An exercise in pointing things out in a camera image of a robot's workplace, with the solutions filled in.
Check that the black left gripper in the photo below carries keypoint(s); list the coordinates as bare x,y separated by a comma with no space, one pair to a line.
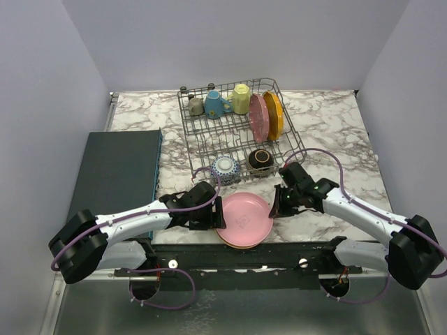
214,220

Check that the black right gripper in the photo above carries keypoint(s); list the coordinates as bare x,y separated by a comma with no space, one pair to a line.
285,211

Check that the plain pink bear plate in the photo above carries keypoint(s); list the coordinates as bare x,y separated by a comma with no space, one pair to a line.
247,219

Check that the dark brown bowl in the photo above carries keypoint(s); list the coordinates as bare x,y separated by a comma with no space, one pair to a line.
260,163

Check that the orange blue patterned bowl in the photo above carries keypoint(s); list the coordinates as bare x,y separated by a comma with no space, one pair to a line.
227,169

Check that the grey wire dish rack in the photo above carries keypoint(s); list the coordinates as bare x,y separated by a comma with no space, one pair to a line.
208,139

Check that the orange polka dot plate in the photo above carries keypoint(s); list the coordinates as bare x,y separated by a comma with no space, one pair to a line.
276,115

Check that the blue mug white inside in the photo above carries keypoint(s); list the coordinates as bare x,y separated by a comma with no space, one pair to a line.
215,106

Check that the small grey cup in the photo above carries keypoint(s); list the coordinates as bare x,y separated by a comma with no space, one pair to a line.
195,106

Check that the pale yellow mug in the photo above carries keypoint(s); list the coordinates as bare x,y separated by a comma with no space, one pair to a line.
240,98

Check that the pale yellow bear plate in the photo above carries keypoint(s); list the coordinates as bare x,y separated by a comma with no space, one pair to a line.
236,246

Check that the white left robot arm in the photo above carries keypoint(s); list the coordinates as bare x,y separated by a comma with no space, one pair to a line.
79,247

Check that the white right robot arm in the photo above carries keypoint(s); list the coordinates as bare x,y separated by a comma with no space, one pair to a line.
406,249

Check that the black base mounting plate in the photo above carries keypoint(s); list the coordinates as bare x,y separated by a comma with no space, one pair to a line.
305,266

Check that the dark network switch box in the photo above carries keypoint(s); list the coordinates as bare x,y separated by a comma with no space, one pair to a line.
119,171

